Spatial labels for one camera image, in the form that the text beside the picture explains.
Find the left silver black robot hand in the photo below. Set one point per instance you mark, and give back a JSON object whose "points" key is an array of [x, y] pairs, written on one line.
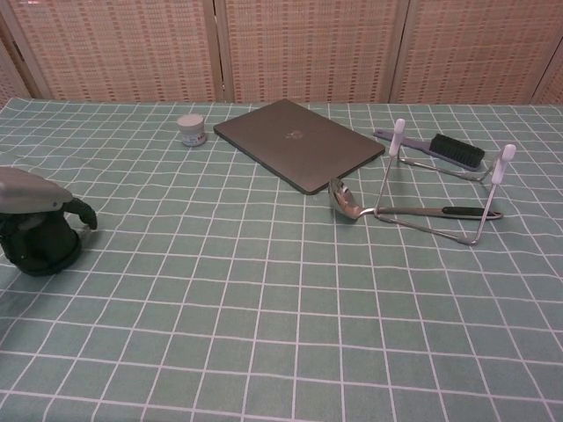
{"points": [[41, 202]]}

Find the small white jar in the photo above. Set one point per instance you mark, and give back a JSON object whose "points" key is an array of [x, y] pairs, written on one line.
{"points": [[192, 130]]}

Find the green checked tablecloth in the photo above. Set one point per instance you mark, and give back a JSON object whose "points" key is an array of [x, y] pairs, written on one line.
{"points": [[281, 285]]}

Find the grey closed laptop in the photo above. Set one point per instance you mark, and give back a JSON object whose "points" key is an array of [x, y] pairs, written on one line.
{"points": [[299, 145]]}

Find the bamboo folding screen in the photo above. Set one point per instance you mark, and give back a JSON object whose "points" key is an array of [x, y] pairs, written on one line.
{"points": [[281, 48]]}

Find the steel ladle black grip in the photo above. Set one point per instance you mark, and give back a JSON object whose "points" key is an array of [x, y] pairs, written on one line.
{"points": [[396, 211]]}

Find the black grey brush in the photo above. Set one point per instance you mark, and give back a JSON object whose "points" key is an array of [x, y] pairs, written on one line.
{"points": [[433, 147]]}

